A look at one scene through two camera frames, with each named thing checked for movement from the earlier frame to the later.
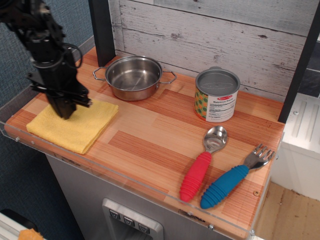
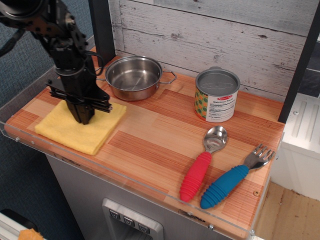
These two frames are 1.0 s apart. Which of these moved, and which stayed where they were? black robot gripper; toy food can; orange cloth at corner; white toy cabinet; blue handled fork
Moved: black robot gripper
Stayed: white toy cabinet; orange cloth at corner; toy food can; blue handled fork
